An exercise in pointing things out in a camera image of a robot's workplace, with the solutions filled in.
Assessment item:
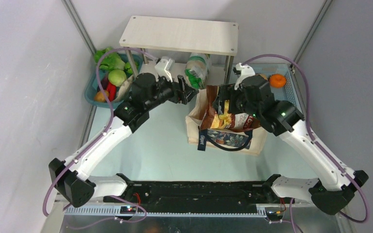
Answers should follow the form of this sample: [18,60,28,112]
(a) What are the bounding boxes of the brown chips bag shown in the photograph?
[197,85,261,133]

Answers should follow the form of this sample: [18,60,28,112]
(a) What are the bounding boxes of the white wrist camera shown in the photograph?
[154,56,174,83]
[233,63,255,90]

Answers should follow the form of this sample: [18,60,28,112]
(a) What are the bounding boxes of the teal plastic vegetable basket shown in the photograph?
[85,54,129,108]

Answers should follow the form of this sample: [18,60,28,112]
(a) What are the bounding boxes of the orange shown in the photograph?
[269,74,287,88]

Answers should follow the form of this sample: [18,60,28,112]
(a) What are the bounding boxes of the brown potato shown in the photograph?
[94,90,109,102]

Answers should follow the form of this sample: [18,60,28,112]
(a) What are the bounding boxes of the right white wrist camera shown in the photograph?
[233,63,255,90]

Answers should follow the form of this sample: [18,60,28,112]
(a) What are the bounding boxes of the beige canvas tote bag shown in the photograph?
[186,90,267,156]

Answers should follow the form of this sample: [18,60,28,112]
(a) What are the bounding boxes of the green white snack bag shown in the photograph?
[185,53,212,89]

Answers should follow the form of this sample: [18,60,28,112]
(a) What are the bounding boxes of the red chili pepper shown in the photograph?
[106,82,117,102]

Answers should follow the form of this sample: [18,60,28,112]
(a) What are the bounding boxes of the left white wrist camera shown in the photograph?
[154,56,174,83]

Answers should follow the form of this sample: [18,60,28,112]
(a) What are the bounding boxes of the peach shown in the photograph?
[259,74,268,81]

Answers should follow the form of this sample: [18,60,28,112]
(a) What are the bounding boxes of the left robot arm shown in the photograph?
[49,73,198,208]

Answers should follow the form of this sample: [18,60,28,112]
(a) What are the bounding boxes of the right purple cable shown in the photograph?
[241,53,370,233]

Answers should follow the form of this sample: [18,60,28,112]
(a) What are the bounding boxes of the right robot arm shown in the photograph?
[214,75,369,215]

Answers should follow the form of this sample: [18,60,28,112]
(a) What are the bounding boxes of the silver grey fish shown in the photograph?
[114,75,134,102]

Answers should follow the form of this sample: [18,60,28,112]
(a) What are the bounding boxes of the green bell pepper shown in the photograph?
[123,62,134,77]

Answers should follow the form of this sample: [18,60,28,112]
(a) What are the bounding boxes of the light blue fruit basket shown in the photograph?
[249,64,301,110]

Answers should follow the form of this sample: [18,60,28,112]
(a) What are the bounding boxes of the green leafy lettuce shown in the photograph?
[93,47,125,71]

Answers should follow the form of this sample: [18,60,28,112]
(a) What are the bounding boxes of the white wooden two-tier shelf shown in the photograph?
[119,16,239,84]

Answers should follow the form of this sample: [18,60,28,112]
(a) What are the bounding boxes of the round green cabbage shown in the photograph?
[108,69,127,87]

